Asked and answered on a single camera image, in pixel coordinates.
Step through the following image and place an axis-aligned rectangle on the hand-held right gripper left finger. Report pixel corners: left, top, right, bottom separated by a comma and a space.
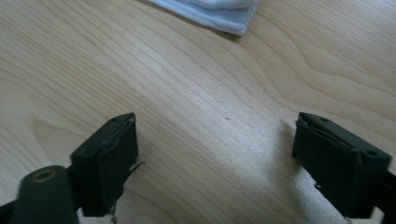
69, 112, 140, 218

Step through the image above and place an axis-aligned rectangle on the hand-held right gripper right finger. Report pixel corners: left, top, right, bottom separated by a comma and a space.
291, 111, 393, 219

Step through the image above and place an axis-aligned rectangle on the white sock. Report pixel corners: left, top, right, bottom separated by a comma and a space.
146, 0, 262, 37

